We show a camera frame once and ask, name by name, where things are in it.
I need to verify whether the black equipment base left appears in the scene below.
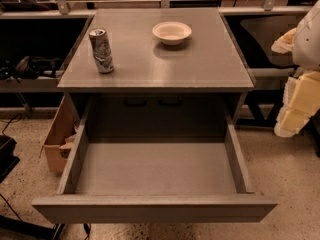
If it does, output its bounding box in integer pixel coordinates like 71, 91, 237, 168
0, 135, 20, 183

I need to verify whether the silver redbull can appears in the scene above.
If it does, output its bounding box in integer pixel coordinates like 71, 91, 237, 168
89, 28, 114, 74

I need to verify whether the grey cabinet with top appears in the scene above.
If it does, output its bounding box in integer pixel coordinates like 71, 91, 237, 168
59, 8, 253, 142

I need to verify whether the brown cardboard box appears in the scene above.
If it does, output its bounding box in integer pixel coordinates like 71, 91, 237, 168
43, 97, 77, 173

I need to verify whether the open grey top drawer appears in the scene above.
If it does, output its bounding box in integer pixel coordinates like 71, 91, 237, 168
33, 95, 277, 224

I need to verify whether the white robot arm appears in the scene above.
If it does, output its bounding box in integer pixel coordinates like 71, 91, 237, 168
271, 1, 320, 138

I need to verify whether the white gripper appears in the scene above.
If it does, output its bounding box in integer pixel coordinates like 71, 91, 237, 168
271, 28, 320, 138

